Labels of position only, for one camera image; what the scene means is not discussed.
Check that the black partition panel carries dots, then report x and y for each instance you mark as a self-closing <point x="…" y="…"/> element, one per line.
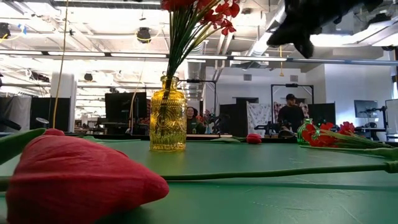
<point x="237" y="116"/>
<point x="49" y="113"/>

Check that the yellow glass vase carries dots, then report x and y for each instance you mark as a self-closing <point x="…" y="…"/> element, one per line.
<point x="168" y="124"/>

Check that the small black monitor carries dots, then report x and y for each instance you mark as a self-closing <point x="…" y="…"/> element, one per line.
<point x="366" y="108"/>

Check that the colourful floral cloth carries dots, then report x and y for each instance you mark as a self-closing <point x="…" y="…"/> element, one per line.
<point x="306" y="107"/>

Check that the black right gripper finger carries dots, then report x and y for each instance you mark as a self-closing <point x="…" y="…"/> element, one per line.
<point x="286" y="31"/>
<point x="306" y="40"/>

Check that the black ceiling dome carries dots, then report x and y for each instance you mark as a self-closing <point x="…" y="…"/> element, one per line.
<point x="143" y="35"/>

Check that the red poppy bunch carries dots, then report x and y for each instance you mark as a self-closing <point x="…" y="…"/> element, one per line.
<point x="323" y="138"/>
<point x="182" y="43"/>

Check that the green table mat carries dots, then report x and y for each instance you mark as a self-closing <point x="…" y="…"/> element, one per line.
<point x="248" y="202"/>

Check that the person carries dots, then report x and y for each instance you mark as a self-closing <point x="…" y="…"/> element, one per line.
<point x="192" y="121"/>
<point x="290" y="113"/>

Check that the frame crossbar with lights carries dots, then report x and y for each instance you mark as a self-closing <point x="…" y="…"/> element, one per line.
<point x="255" y="58"/>

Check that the orange tulip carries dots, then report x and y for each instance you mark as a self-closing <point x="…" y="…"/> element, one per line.
<point x="280" y="172"/>

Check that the red tulip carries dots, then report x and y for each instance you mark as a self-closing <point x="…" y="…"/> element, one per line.
<point x="254" y="138"/>
<point x="77" y="180"/>

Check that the white floral cloth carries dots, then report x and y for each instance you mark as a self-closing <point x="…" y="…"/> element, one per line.
<point x="258" y="116"/>

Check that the black camera gantry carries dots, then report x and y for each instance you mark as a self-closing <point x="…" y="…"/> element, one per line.
<point x="199" y="81"/>
<point x="292" y="85"/>

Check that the green glass vase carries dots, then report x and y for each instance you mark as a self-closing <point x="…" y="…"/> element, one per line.
<point x="299" y="135"/>

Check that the silver ventilation duct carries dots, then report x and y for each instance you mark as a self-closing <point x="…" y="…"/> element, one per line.
<point x="259" y="46"/>

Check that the large black monitor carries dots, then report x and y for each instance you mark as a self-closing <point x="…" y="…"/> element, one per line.
<point x="126" y="107"/>

